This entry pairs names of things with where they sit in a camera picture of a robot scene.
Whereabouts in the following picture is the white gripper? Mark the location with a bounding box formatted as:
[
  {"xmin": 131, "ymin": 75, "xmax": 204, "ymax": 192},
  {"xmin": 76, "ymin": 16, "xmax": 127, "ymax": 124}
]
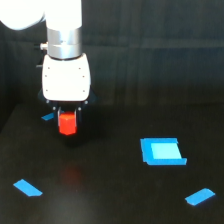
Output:
[{"xmin": 38, "ymin": 53, "xmax": 94, "ymax": 127}]

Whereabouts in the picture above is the red hexagonal block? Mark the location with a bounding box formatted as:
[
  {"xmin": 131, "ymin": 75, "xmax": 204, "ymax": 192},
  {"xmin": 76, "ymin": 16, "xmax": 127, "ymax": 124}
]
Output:
[{"xmin": 59, "ymin": 112, "xmax": 77, "ymax": 135}]

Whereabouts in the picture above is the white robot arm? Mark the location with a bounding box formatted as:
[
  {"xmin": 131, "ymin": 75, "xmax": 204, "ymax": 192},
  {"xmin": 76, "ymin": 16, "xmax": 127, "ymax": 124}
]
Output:
[{"xmin": 0, "ymin": 0, "xmax": 91, "ymax": 125}]

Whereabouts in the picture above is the blue tape strip far left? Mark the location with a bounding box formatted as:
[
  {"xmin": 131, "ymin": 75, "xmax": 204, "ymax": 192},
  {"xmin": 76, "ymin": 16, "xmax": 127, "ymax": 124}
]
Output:
[{"xmin": 41, "ymin": 113, "xmax": 54, "ymax": 121}]

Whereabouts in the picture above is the blue tape strip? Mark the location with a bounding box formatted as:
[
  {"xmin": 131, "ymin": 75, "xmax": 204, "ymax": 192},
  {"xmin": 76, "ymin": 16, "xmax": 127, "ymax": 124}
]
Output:
[
  {"xmin": 13, "ymin": 179, "xmax": 42, "ymax": 197},
  {"xmin": 185, "ymin": 188, "xmax": 215, "ymax": 206},
  {"xmin": 41, "ymin": 113, "xmax": 54, "ymax": 121}
]

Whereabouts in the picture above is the blue tape strip near left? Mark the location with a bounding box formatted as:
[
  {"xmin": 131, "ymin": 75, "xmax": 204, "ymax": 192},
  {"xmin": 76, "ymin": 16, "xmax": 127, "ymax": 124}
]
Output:
[{"xmin": 13, "ymin": 179, "xmax": 42, "ymax": 197}]

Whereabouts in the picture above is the blue tape strip near right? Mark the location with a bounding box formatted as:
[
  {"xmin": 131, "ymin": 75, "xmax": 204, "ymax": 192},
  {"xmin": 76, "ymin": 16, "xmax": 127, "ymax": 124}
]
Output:
[{"xmin": 185, "ymin": 188, "xmax": 215, "ymax": 206}]

